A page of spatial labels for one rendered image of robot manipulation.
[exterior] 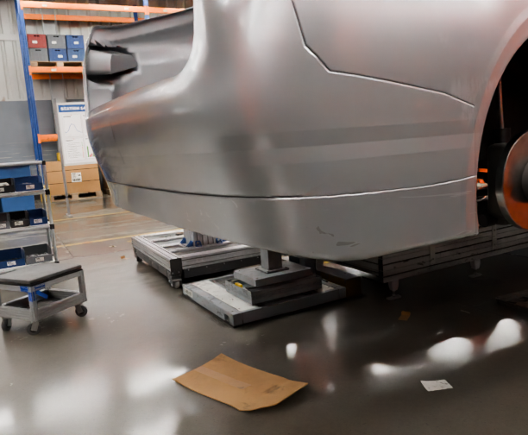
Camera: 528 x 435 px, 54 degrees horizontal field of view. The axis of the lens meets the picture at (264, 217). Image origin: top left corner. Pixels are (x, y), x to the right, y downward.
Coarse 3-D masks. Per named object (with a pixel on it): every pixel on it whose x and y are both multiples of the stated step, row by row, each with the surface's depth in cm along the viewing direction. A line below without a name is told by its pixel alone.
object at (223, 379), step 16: (208, 368) 241; (224, 368) 240; (240, 368) 239; (192, 384) 226; (208, 384) 225; (224, 384) 224; (240, 384) 222; (256, 384) 221; (272, 384) 220; (288, 384) 217; (304, 384) 213; (224, 400) 209; (240, 400) 208; (256, 400) 208; (272, 400) 204
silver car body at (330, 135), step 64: (256, 0) 109; (320, 0) 109; (384, 0) 116; (448, 0) 125; (512, 0) 136; (128, 64) 256; (192, 64) 121; (256, 64) 111; (320, 64) 110; (384, 64) 117; (448, 64) 127; (512, 64) 186; (128, 128) 163; (192, 128) 126; (256, 128) 114; (320, 128) 112; (384, 128) 119; (448, 128) 129; (512, 128) 190; (128, 192) 201; (192, 192) 140; (256, 192) 120; (320, 192) 115; (384, 192) 121; (448, 192) 131; (512, 192) 160; (320, 256) 119
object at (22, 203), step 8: (0, 168) 800; (8, 168) 806; (16, 168) 813; (24, 168) 819; (0, 176) 801; (8, 176) 807; (16, 176) 814; (24, 176) 820; (0, 200) 812; (8, 200) 810; (16, 200) 817; (24, 200) 823; (32, 200) 830; (0, 208) 826; (8, 208) 811; (16, 208) 818; (24, 208) 824; (32, 208) 831
